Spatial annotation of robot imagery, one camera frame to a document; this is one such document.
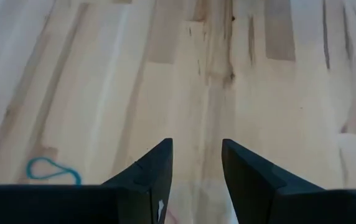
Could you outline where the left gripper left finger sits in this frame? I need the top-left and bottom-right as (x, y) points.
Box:
(0, 138), (174, 224)

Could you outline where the blue cord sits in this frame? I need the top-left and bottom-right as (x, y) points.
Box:
(25, 156), (83, 187)

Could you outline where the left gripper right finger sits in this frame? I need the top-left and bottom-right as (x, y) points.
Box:
(221, 138), (356, 224)

